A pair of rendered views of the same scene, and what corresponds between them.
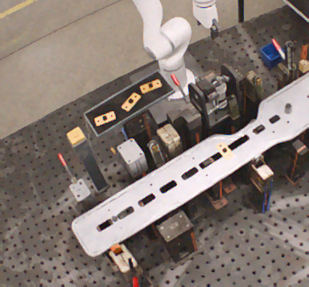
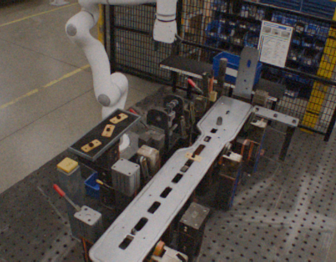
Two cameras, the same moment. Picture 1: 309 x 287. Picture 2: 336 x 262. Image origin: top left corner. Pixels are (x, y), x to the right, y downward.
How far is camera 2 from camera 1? 108 cm
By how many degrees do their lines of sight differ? 34
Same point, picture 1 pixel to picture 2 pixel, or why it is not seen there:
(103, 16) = (2, 146)
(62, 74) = not seen: outside the picture
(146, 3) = (98, 50)
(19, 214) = not seen: outside the picture
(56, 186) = (33, 252)
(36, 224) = not seen: outside the picture
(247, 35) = (143, 110)
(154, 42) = (108, 87)
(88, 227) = (109, 249)
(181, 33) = (123, 82)
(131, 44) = (34, 161)
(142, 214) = (157, 219)
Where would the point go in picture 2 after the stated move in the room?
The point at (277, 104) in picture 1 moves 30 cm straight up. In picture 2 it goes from (209, 122) to (216, 74)
